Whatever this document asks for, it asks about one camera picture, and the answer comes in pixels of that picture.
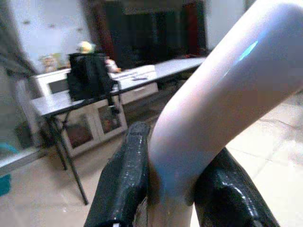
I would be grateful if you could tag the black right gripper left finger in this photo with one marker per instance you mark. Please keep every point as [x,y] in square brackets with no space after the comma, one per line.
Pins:
[123,175]

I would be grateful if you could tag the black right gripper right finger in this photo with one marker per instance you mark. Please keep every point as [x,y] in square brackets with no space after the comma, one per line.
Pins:
[227,196]

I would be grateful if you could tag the white tv cabinet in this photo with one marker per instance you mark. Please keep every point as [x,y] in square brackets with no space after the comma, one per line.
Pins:
[94,113]

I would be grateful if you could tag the grey folding table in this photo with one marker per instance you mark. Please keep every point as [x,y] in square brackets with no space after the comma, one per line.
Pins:
[99,94]

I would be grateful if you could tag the black backpack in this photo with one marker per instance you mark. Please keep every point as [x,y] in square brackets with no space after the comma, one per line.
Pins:
[88,76]

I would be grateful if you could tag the teal plastic object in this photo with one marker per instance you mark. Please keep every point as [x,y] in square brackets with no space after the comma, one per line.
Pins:
[5,184]

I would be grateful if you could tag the yellow green plush toy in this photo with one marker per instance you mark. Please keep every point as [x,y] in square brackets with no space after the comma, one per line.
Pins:
[85,46]

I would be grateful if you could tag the black television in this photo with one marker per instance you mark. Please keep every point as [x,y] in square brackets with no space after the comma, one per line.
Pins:
[154,33]

